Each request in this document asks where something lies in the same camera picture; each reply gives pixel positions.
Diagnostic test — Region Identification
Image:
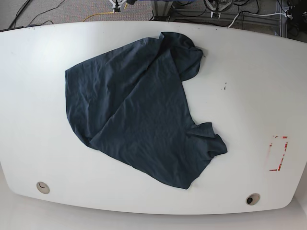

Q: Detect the dark navy t-shirt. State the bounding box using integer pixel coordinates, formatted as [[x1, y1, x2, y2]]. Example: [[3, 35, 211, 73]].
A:
[[65, 32, 227, 189]]

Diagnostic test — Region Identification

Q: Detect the red tape rectangle marking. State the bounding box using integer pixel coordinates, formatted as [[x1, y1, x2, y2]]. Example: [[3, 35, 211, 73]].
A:
[[266, 136, 289, 172]]

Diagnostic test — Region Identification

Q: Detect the yellow cable on floor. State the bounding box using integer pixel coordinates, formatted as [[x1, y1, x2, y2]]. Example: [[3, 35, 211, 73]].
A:
[[83, 6, 115, 23]]

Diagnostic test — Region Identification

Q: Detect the white cable on floor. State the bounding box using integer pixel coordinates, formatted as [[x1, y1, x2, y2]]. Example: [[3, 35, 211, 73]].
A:
[[227, 12, 288, 28]]

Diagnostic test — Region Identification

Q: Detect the right table cable grommet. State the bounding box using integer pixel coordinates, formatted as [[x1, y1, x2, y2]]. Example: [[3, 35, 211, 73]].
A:
[[246, 193, 260, 206]]

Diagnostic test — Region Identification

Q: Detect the table cable grommet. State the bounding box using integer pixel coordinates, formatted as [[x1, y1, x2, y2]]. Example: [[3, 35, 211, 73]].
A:
[[246, 193, 260, 206], [36, 182, 50, 194]]

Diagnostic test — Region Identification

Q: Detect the left table cable grommet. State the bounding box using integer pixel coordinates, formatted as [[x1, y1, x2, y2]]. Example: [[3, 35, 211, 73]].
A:
[[36, 182, 50, 194]]

